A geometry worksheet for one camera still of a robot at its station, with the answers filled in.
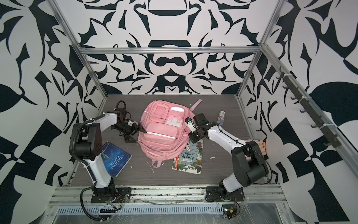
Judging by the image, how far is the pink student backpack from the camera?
86cm

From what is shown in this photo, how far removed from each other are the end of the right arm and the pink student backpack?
39mm

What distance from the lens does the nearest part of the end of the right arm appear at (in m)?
0.65
